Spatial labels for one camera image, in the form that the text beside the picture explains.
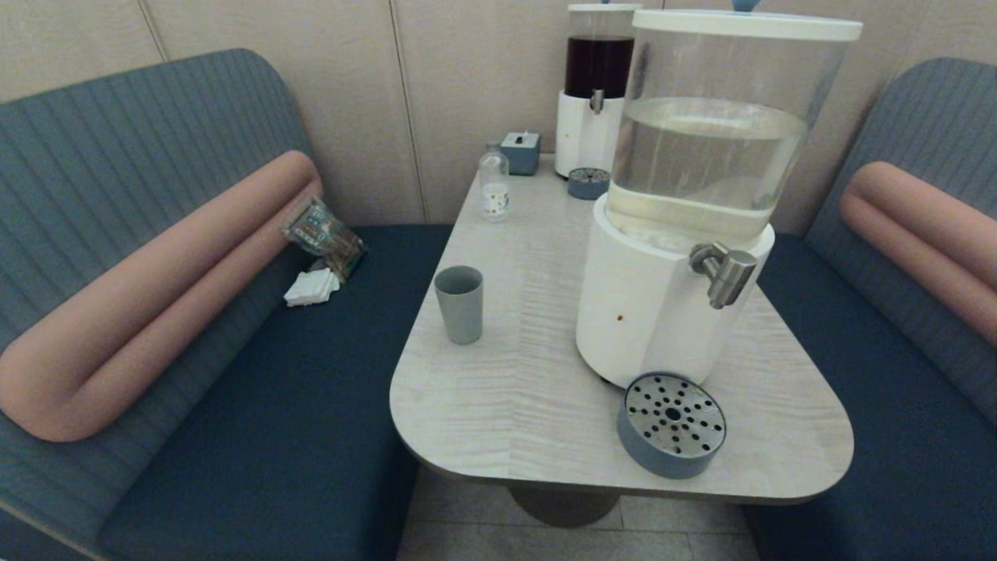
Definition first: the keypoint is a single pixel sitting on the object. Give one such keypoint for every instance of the grey plastic cup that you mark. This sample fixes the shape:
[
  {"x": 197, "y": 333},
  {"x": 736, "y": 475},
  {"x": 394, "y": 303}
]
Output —
[{"x": 459, "y": 308}]

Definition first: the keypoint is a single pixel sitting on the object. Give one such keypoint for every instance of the metal water dispenser tap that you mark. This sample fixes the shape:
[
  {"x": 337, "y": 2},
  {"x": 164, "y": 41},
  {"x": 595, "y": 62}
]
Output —
[{"x": 728, "y": 274}]

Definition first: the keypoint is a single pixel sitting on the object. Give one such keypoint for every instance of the clear bottle with label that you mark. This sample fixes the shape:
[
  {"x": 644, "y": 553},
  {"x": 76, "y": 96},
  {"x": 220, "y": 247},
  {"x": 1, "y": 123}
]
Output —
[{"x": 494, "y": 189}]

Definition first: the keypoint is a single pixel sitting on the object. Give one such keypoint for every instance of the small blue box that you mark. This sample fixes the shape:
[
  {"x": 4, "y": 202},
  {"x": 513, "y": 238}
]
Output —
[{"x": 520, "y": 153}]

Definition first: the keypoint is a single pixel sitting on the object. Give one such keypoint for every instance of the small blue perforated drip tray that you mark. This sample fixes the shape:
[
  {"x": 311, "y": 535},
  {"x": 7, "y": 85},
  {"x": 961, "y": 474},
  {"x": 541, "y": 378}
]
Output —
[{"x": 588, "y": 187}]

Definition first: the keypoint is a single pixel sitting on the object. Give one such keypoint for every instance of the clear water dispenser white base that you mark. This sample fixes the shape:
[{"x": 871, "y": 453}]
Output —
[{"x": 650, "y": 312}]

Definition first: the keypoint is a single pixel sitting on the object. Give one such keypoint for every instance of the dark drink dispenser white base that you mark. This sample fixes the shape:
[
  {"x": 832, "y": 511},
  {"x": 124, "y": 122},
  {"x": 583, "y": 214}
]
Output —
[{"x": 584, "y": 132}]

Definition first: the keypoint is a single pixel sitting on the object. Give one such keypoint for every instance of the clear printed snack packet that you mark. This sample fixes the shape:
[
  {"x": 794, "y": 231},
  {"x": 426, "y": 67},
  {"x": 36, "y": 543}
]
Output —
[{"x": 323, "y": 236}]

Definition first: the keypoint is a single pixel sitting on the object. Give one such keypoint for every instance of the white napkin stack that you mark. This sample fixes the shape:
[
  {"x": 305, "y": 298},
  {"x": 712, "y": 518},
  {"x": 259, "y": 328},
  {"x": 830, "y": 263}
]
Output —
[{"x": 310, "y": 288}]

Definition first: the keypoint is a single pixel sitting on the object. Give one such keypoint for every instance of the large blue perforated drip tray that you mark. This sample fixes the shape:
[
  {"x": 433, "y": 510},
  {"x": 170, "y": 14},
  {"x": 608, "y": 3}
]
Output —
[{"x": 668, "y": 460}]

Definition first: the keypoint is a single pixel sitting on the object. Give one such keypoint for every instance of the pink bolster cushion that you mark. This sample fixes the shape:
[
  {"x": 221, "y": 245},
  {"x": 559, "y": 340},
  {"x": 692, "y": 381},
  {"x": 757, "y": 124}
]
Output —
[
  {"x": 919, "y": 228},
  {"x": 156, "y": 296}
]

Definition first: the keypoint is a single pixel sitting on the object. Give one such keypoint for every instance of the teal upholstered bench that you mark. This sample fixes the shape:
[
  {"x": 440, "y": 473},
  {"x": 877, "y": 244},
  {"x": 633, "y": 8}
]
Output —
[
  {"x": 896, "y": 436},
  {"x": 117, "y": 140}
]

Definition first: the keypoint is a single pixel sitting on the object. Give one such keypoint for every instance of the gold table pedestal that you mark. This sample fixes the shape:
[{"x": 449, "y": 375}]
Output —
[{"x": 561, "y": 506}]

